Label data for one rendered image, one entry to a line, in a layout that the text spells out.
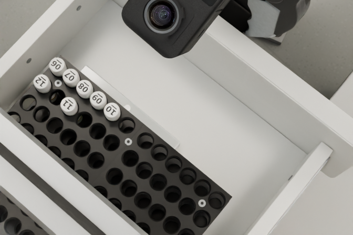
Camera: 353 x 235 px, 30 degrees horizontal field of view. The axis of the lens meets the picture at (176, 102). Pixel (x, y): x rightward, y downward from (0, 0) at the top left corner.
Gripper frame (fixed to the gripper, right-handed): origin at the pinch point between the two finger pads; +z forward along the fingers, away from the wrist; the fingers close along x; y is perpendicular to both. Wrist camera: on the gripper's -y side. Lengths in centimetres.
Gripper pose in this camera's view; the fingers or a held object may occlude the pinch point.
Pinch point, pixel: (234, 19)
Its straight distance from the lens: 53.6
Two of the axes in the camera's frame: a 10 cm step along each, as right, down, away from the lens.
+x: -7.7, -6.2, 1.7
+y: 6.4, -7.4, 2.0
